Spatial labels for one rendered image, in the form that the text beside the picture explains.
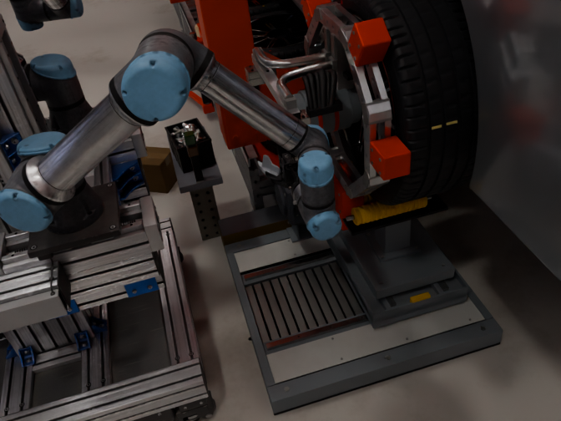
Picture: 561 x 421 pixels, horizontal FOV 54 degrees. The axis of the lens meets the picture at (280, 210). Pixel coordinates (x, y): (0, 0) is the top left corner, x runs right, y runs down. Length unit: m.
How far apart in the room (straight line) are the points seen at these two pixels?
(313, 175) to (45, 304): 0.72
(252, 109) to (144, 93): 0.27
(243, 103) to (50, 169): 0.42
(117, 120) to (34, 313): 0.58
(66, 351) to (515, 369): 1.51
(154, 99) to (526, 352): 1.57
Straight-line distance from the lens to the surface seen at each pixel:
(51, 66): 1.81
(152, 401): 1.82
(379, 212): 1.78
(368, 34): 1.39
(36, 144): 1.38
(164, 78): 1.02
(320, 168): 1.15
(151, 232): 1.48
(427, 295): 2.00
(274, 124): 1.23
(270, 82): 1.57
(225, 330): 2.18
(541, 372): 2.10
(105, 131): 1.12
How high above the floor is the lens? 1.66
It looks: 39 degrees down
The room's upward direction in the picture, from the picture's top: 8 degrees counter-clockwise
